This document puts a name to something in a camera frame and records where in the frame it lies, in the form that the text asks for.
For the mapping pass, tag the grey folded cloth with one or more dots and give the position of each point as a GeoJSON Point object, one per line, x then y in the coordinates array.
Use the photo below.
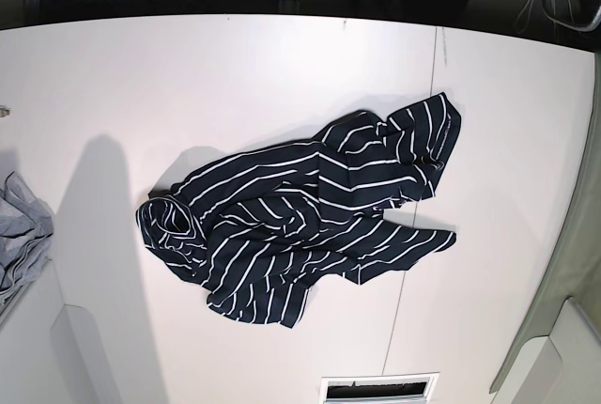
{"type": "Point", "coordinates": [26, 234]}

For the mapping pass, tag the white vent grille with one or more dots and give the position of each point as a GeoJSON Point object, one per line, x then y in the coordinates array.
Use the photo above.
{"type": "Point", "coordinates": [395, 389]}

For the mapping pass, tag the navy white striped t-shirt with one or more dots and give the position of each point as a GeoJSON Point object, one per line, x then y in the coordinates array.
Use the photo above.
{"type": "Point", "coordinates": [258, 229]}

